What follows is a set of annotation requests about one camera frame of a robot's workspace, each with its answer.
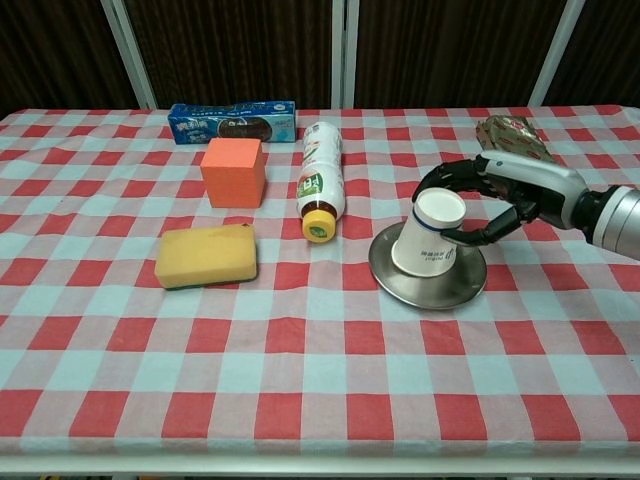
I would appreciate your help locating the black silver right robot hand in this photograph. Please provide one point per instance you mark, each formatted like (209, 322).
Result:
(545, 185)

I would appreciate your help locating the white paper cup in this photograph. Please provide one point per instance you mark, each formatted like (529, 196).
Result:
(425, 245)

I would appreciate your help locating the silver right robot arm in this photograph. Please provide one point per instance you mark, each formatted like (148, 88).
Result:
(615, 217)

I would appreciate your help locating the round metal plate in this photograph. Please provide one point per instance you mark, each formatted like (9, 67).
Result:
(440, 292)

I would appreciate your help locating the gold foil snack packet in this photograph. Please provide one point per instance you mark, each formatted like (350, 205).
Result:
(512, 135)

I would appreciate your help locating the white bottle with yellow cap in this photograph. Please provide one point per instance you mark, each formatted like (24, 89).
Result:
(321, 170)

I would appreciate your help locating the red white checkered tablecloth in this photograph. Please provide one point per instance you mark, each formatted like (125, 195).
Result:
(300, 360)

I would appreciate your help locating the orange foam cube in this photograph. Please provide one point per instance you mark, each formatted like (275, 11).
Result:
(232, 172)

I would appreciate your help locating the blue cookie box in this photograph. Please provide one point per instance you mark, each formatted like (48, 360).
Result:
(232, 125)

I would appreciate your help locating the yellow sponge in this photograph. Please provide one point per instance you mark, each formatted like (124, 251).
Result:
(206, 255)

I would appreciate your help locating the white metal frame post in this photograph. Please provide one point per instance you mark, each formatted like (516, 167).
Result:
(344, 55)
(130, 55)
(556, 55)

